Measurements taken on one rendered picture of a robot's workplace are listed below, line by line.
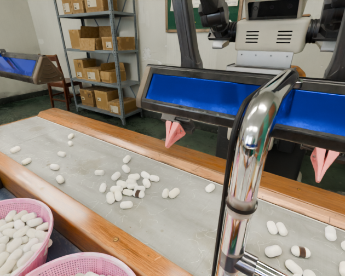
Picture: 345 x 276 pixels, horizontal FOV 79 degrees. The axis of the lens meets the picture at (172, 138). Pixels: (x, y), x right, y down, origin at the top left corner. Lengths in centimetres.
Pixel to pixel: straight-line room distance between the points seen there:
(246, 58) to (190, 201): 68
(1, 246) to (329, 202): 79
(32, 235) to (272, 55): 100
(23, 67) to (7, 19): 446
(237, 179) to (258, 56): 87
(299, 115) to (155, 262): 36
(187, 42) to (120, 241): 56
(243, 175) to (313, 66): 230
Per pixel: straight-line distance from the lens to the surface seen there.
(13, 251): 63
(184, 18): 69
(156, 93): 36
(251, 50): 105
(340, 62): 65
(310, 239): 62
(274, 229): 57
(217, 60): 261
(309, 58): 244
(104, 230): 53
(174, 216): 57
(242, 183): 17
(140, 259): 47
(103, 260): 49
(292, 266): 53
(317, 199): 70
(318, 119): 29
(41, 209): 66
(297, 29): 101
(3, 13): 519
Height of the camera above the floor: 116
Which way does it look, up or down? 26 degrees down
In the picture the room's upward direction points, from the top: straight up
